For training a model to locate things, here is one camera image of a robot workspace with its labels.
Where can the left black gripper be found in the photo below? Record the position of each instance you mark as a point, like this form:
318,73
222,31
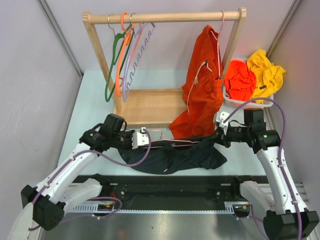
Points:
129,134

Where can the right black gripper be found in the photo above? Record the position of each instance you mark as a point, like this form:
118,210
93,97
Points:
221,137

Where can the pink wire hanger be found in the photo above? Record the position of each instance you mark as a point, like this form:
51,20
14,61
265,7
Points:
158,140

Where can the black shorts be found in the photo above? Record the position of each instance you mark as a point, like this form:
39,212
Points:
168,160

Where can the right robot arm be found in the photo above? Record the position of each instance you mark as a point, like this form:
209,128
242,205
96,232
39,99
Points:
284,214

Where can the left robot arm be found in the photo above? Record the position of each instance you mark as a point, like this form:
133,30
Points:
50,198

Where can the orange-red hanging shorts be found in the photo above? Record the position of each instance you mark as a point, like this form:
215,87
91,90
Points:
202,91

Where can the green hanger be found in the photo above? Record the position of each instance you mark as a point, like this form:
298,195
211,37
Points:
117,43

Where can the lilac notched hanger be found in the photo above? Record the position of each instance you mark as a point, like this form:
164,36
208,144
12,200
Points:
132,62

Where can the orange hanger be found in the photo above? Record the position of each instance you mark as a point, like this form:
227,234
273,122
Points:
125,45

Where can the wooden clothes rack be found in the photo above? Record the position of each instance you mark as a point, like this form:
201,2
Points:
157,108

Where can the white plastic basket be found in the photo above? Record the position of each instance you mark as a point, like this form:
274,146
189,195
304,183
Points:
236,103

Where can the orange garment in basket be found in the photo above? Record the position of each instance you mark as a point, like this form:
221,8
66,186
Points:
239,81

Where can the yellow garment in basket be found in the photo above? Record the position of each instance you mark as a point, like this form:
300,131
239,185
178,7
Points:
269,77

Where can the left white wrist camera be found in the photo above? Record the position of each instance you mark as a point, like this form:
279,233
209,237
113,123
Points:
140,138

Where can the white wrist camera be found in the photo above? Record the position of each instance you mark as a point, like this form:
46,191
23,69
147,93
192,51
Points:
140,138
220,119

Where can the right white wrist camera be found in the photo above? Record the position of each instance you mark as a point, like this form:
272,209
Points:
220,119

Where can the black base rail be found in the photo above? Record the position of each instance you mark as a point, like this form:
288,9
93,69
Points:
169,193

